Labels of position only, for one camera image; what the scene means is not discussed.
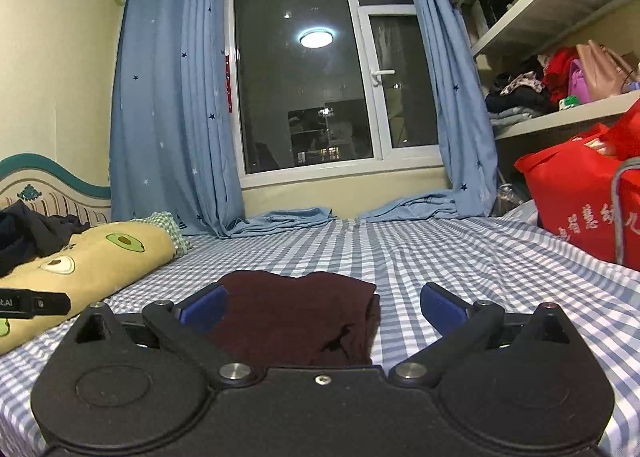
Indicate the right blue star curtain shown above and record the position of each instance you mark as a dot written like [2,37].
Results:
[465,137]

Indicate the dark folded clothes on shelf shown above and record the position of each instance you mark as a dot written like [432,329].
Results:
[524,90]

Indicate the pink handbag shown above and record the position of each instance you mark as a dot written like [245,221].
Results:
[606,72]

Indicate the green checkered pillow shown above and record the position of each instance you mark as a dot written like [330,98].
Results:
[164,220]

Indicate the red clothing on shelf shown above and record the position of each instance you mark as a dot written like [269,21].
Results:
[557,73]

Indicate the yellow avocado print quilt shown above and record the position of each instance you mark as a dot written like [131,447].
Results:
[97,263]

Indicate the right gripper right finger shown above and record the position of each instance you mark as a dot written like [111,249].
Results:
[465,328]

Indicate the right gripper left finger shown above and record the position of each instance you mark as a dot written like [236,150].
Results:
[182,328]

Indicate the purple small bag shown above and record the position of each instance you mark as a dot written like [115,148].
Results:
[577,84]

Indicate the red fabric tote bag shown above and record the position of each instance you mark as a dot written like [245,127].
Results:
[586,189]

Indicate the dark navy clothes pile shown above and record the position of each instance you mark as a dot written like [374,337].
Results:
[27,234]

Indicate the left blue star curtain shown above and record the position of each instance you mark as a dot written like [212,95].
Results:
[171,144]

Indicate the blue checkered bed sheet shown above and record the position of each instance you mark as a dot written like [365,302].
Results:
[561,379]

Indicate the maroon printed sweater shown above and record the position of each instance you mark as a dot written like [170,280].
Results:
[318,320]

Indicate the white wall shelving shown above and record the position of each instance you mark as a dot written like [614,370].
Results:
[510,37]

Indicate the white framed window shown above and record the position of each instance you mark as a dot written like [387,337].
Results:
[328,88]

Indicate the teal white headboard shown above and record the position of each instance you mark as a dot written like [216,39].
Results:
[46,187]

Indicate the blue star curtain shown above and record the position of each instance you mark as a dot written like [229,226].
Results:
[171,144]
[465,137]

